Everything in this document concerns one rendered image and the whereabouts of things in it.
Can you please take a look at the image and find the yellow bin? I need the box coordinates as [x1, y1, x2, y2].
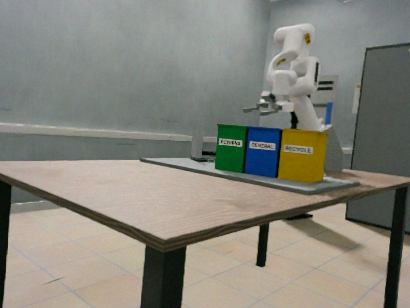
[278, 128, 329, 183]

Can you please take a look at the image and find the green open bin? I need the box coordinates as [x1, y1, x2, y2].
[215, 124, 249, 173]

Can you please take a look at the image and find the blue open-top bin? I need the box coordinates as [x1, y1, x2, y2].
[245, 126, 282, 178]

